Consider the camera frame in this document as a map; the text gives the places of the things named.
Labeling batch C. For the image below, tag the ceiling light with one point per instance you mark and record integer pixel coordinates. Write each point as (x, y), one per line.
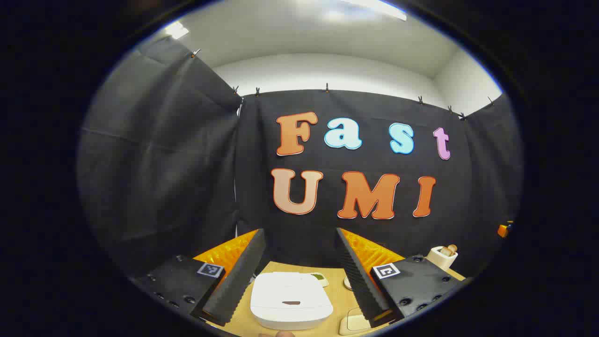
(176, 30)

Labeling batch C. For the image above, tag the black backdrop cloth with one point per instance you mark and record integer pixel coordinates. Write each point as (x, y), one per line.
(187, 164)

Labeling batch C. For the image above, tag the cream rounded container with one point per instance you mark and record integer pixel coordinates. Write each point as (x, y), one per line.
(353, 323)

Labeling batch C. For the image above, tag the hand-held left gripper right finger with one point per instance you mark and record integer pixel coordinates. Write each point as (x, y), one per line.
(358, 281)

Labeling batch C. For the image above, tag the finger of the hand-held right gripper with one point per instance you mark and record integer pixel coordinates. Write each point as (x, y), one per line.
(502, 230)

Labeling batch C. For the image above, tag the white divided dish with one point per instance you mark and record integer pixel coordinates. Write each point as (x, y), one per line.
(323, 282)

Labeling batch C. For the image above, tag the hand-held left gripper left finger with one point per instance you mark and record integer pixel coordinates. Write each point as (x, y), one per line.
(238, 276)

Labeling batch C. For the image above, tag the cream toaster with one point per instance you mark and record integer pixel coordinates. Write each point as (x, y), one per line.
(440, 260)

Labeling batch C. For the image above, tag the bread slice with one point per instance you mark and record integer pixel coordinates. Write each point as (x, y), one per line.
(450, 249)

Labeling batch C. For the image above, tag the white rice cooker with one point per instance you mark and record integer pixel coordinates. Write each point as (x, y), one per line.
(290, 290)

